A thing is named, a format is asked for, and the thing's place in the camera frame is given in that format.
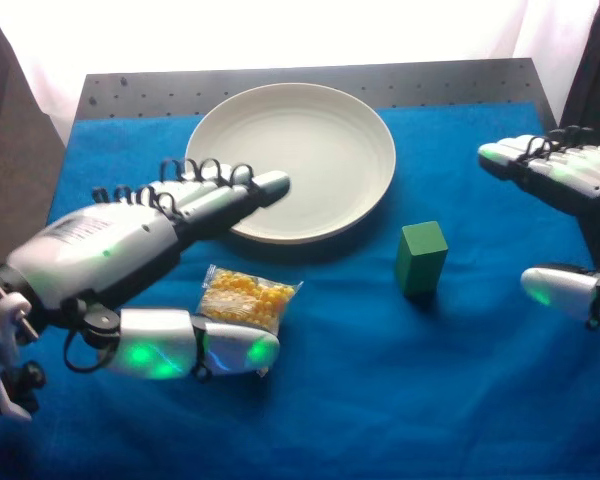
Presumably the brown curtain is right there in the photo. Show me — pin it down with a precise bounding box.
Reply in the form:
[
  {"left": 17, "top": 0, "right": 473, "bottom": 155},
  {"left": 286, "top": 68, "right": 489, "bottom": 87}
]
[{"left": 0, "top": 0, "right": 67, "bottom": 251}]

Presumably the bag of yellow beads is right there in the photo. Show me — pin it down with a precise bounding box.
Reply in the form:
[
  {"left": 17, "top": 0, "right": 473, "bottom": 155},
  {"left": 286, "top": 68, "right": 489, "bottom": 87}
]
[{"left": 199, "top": 263, "right": 304, "bottom": 379}]

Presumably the green block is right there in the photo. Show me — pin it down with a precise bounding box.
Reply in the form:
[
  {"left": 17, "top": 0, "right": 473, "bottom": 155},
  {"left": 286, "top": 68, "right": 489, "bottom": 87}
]
[{"left": 394, "top": 220, "right": 450, "bottom": 300}]

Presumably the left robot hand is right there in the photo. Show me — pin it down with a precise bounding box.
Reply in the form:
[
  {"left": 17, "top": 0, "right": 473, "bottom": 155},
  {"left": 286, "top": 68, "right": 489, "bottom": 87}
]
[{"left": 3, "top": 157, "right": 292, "bottom": 384}]

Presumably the white round plate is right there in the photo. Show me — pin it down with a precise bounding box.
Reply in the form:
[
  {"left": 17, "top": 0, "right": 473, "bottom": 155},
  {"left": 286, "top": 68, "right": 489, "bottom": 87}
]
[{"left": 184, "top": 82, "right": 397, "bottom": 245}]

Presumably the blue table cloth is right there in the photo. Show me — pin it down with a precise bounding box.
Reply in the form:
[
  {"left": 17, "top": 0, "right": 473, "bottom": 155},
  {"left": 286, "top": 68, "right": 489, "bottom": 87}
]
[{"left": 0, "top": 102, "right": 600, "bottom": 480}]

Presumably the white curtain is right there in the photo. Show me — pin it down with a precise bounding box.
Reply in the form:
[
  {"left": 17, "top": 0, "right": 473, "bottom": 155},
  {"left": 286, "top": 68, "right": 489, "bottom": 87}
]
[{"left": 0, "top": 0, "right": 600, "bottom": 116}]

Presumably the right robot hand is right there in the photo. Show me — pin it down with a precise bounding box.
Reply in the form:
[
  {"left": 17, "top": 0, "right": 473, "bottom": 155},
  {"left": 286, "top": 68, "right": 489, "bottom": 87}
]
[{"left": 477, "top": 124, "right": 600, "bottom": 337}]

